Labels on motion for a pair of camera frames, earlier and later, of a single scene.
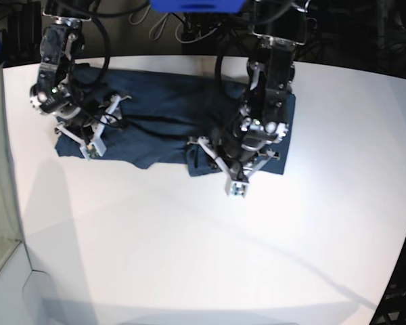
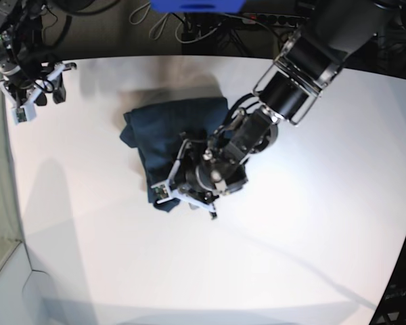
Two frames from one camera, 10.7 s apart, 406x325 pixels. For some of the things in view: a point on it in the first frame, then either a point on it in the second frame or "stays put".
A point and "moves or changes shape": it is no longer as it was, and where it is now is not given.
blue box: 198,6 stays put
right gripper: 238,162 → 176,191
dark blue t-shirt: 155,118 moves or changes shape
